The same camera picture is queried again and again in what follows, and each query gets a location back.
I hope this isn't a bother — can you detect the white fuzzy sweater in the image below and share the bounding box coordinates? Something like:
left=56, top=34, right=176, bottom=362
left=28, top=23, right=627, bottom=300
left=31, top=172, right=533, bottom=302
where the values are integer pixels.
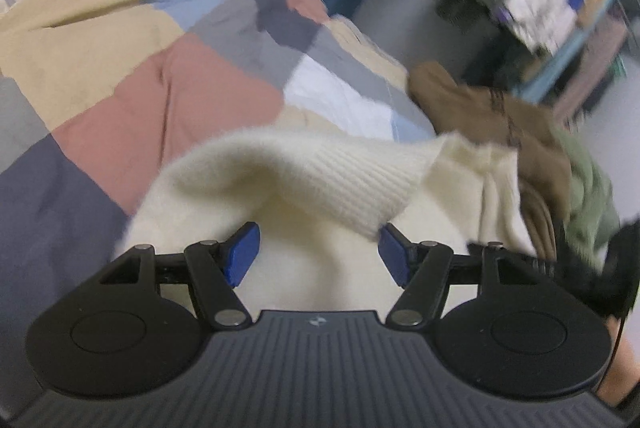
left=118, top=127, right=534, bottom=314

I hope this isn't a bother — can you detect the folded clothes stack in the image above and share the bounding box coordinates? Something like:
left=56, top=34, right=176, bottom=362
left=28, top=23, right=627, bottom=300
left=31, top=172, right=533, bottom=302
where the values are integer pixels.
left=463, top=0, right=614, bottom=103

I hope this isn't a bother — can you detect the brown lettered hoodie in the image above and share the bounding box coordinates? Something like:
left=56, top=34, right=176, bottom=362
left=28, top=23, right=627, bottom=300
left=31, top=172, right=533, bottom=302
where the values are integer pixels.
left=408, top=62, right=572, bottom=260

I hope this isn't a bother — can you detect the green fleece garment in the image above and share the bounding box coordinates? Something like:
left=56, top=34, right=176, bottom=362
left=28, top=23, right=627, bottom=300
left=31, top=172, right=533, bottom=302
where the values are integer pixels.
left=553, top=127, right=620, bottom=268

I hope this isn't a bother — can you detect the patchwork colour quilt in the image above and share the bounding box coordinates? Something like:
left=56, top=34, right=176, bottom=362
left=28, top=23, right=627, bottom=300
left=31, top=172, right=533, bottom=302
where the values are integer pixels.
left=0, top=0, right=436, bottom=349

